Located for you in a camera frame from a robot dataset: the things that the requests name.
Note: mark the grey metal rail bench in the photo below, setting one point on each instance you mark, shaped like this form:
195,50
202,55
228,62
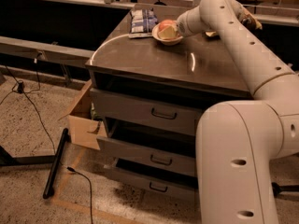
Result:
45,52

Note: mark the red apple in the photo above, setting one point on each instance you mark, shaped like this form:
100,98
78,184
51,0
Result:
167,25

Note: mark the blue white snack bag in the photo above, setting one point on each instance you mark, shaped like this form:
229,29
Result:
142,23

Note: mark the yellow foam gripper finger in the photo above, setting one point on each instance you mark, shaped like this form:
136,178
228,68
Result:
167,32

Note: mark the top grey drawer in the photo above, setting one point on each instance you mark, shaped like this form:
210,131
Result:
159,115

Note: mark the grey drawer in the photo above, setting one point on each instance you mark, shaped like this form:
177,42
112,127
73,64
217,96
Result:
152,157
153,179
159,115

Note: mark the black table leg frame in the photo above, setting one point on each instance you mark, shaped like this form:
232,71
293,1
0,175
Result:
54,160

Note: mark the cardboard box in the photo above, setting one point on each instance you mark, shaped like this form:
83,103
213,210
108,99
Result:
83,130

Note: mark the bottom grey drawer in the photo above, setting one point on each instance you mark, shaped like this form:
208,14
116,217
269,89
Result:
153,179

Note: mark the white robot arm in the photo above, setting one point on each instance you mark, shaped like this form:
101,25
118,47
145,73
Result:
236,140

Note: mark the brown yellow chip bag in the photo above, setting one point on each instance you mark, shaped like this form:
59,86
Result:
241,15

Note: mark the black chair caster base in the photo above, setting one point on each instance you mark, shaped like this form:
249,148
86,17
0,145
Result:
277,189

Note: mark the grey drawer cabinet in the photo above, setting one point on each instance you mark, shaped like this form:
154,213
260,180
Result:
196,73

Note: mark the white paper bowl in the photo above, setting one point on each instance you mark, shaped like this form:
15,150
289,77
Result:
171,42

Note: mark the middle grey drawer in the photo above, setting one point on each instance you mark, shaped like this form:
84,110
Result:
152,157

